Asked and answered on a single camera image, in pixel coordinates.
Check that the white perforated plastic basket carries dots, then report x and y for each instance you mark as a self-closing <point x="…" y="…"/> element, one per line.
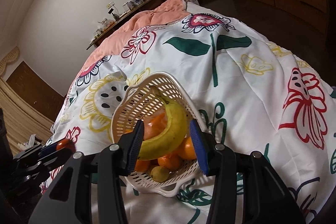
<point x="138" y="103"/>

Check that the bagged oranges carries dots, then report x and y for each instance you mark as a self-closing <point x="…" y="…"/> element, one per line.
<point x="154" y="124"/>

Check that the small yellow-green lemon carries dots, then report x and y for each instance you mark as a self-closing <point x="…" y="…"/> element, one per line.
<point x="159" y="174"/>

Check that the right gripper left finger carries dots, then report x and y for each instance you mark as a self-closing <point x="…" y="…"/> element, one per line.
<point x="130" y="144"/>

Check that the orange in basket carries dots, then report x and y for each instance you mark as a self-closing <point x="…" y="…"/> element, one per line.
<point x="186" y="150"/>

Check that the large orange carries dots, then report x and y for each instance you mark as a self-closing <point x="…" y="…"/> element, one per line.
<point x="142" y="166"/>

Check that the floral white duvet cover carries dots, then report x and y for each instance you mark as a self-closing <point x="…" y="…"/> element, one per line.
<point x="251" y="93"/>

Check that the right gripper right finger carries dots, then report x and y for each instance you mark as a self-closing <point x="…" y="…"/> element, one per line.
<point x="201" y="142"/>

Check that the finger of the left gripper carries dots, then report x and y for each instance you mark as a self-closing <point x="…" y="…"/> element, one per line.
<point x="57" y="159"/>
<point x="47" y="150"/>

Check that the beige curtain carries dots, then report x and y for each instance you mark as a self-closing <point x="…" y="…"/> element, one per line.
<point x="20" y="104"/>

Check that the small orange behind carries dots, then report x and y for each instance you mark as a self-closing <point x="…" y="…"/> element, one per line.
<point x="67" y="144"/>

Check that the mandarin orange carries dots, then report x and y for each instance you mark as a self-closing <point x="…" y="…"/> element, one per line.
<point x="170" y="160"/>

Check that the pink quilt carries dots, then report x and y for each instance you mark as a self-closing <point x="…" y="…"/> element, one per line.
<point x="168" y="12"/>

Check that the wooden headboard shelf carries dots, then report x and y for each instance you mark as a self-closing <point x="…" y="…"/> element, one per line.
<point x="148" y="5"/>

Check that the yellow banana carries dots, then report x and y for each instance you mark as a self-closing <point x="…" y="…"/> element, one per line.
<point x="173" y="134"/>

